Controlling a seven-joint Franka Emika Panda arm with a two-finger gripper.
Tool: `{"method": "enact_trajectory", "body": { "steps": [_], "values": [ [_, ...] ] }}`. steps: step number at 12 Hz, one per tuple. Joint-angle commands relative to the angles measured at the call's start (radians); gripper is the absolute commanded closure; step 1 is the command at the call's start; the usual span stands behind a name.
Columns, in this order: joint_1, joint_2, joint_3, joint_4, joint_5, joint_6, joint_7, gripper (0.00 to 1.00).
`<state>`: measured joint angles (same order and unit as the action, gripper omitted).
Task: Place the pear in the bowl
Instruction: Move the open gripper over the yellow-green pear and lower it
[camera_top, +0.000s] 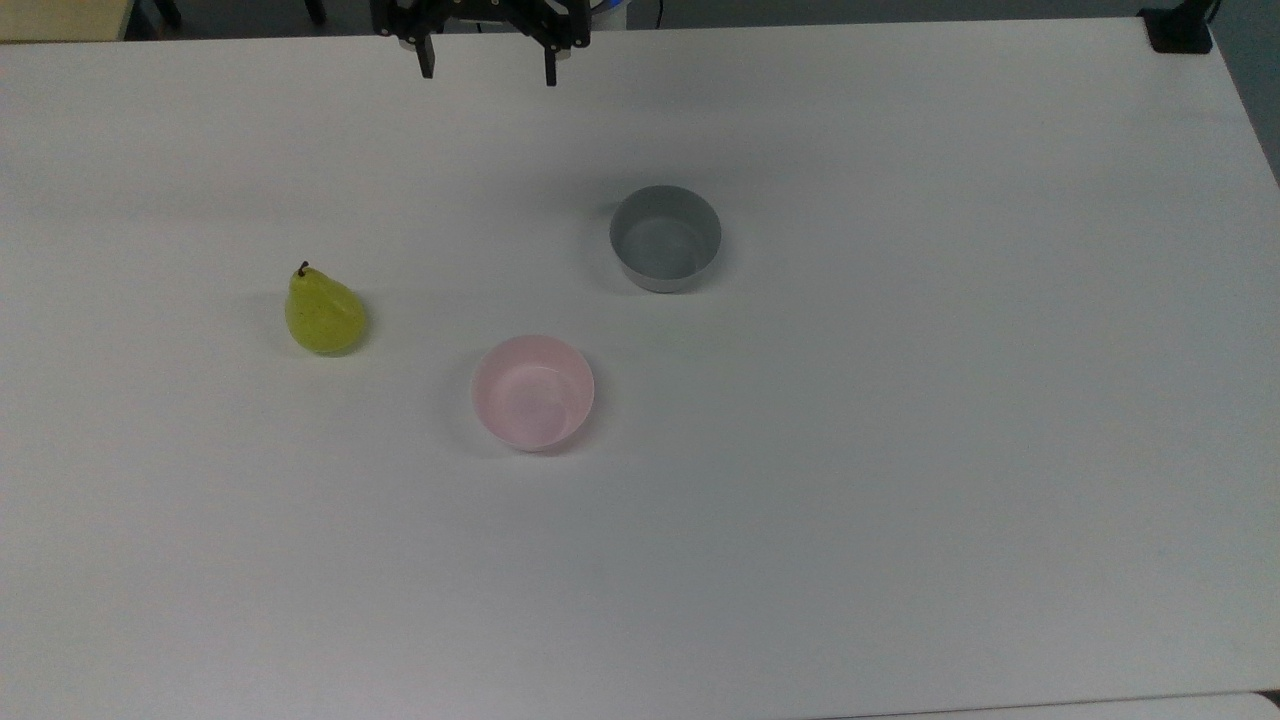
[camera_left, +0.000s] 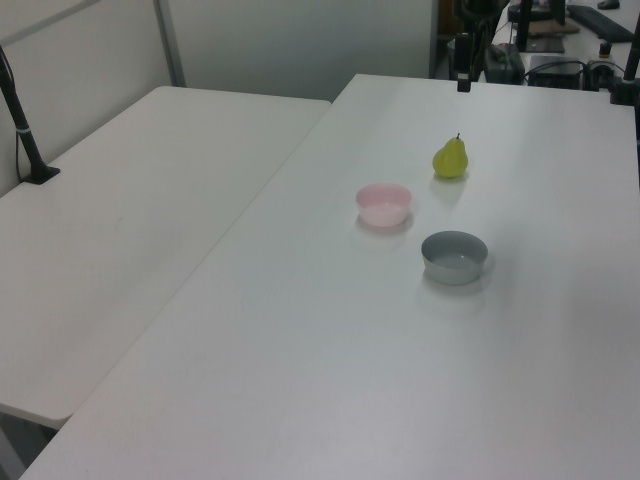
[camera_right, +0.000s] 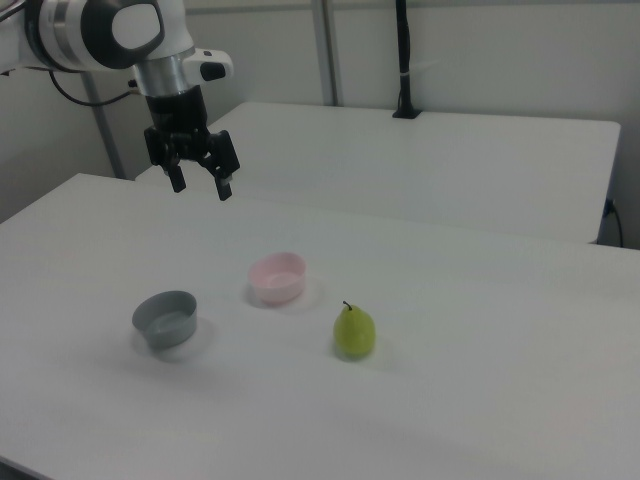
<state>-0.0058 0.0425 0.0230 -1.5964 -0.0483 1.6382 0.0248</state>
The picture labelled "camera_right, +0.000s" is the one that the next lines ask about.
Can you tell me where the pink plastic bowl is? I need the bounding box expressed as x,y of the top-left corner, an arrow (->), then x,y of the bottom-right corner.
247,251 -> 308,308

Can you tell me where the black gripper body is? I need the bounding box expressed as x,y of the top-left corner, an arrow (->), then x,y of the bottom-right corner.
145,84 -> 211,145

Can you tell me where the black cable with blue plug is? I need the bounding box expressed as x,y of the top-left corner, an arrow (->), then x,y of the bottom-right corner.
601,196 -> 627,248

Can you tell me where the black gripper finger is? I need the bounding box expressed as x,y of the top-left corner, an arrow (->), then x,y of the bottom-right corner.
196,128 -> 242,203
143,126 -> 188,195

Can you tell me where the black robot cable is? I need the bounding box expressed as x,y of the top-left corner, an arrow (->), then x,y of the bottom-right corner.
48,68 -> 139,107

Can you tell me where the green pear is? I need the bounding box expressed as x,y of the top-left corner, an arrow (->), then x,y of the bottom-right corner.
332,300 -> 377,359

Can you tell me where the grey plastic bowl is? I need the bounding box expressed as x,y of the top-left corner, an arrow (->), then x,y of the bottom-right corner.
131,290 -> 199,351

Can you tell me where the white side table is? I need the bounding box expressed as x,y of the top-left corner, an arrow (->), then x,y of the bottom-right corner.
133,101 -> 623,246

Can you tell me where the grey aluminium frame post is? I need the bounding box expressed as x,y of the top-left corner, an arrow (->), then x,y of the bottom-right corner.
308,0 -> 347,107

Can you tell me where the black pole with clamp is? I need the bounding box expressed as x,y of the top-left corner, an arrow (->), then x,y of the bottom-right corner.
391,0 -> 424,120

